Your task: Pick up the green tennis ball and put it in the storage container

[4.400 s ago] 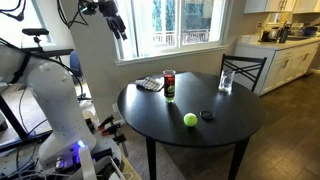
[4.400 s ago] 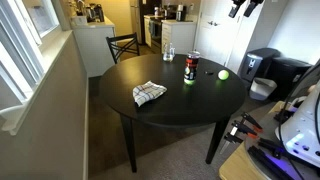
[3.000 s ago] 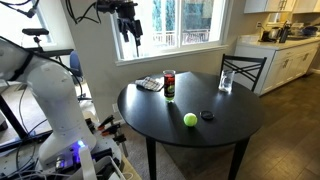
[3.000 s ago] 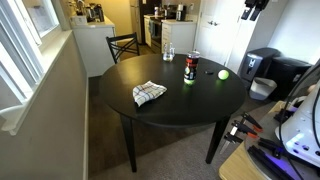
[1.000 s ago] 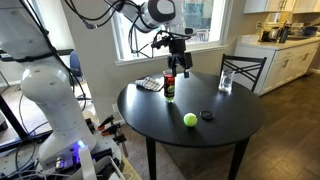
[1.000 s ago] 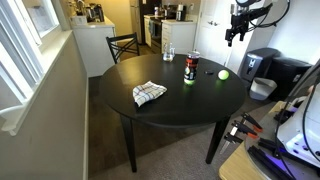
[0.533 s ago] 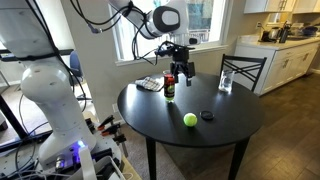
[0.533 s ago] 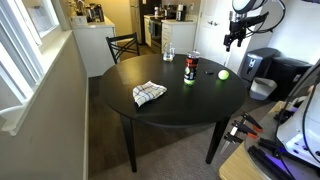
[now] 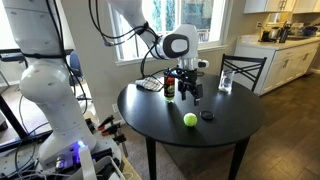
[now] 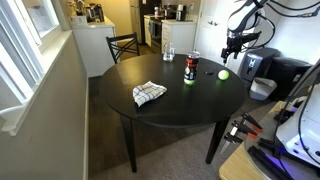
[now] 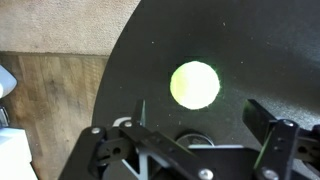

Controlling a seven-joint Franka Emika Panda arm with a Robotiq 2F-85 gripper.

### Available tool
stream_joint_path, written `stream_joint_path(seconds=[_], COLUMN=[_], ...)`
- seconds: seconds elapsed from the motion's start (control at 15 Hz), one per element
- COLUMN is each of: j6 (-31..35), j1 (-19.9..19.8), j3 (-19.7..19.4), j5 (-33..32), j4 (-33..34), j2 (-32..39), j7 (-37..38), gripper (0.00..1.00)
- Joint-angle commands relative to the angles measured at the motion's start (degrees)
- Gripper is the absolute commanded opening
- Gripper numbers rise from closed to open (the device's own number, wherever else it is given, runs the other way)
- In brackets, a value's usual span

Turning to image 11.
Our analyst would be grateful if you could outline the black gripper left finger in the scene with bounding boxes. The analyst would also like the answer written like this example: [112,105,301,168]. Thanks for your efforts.
[59,99,214,180]

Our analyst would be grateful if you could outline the white plastic bin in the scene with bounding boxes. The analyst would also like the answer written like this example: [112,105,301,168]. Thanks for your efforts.
[0,127,38,180]

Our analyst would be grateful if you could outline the green tennis ball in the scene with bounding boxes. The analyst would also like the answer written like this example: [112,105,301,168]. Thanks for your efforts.
[169,60,221,111]

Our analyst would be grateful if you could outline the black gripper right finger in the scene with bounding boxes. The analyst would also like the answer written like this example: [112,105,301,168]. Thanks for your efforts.
[242,98,320,180]

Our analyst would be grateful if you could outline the black round lid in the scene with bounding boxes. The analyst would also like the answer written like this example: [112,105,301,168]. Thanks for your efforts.
[175,131,216,148]

